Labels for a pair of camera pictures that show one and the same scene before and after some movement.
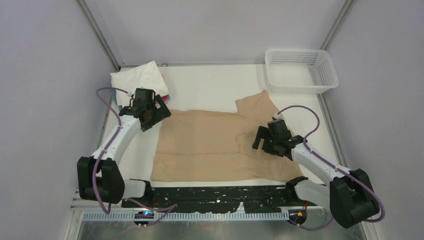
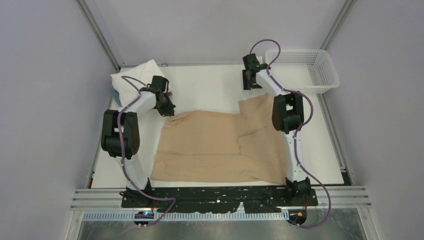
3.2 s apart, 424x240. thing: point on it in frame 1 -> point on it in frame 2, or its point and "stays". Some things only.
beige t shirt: (196, 145) stays
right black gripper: (264, 133) -> (247, 84)
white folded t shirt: (147, 75) stays
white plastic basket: (306, 71) stays
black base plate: (214, 199) stays
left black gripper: (162, 113) -> (169, 111)
